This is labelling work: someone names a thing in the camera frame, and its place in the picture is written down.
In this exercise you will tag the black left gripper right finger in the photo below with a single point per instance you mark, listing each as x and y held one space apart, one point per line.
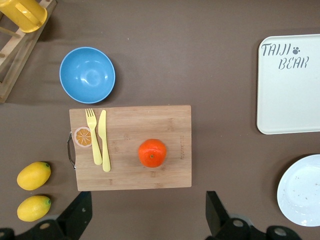
217 217

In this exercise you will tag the wooden peg rack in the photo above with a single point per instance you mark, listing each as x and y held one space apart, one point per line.
15 66

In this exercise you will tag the orange fruit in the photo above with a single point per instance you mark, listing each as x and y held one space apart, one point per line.
152 153

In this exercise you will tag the toy orange slice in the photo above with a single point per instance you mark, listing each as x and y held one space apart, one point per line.
82 137

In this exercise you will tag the white round plate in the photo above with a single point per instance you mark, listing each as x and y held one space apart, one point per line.
302 192

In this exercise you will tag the blue bowl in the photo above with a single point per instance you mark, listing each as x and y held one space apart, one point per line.
87 75

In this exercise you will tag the cream tray with bear print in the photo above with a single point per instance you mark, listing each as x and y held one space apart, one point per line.
290 100

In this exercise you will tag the yellow plastic knife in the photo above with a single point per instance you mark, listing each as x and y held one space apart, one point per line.
103 130

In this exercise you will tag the wooden cutting board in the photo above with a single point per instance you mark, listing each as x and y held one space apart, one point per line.
142 120

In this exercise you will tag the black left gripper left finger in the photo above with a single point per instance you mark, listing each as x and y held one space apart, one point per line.
77 215

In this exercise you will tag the yellow plastic fork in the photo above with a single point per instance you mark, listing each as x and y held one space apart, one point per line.
96 150

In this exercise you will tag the yellow plastic cup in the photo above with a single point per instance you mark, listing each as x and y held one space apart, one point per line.
22 12

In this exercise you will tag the yellow lemon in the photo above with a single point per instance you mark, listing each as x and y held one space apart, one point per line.
33 176
33 208

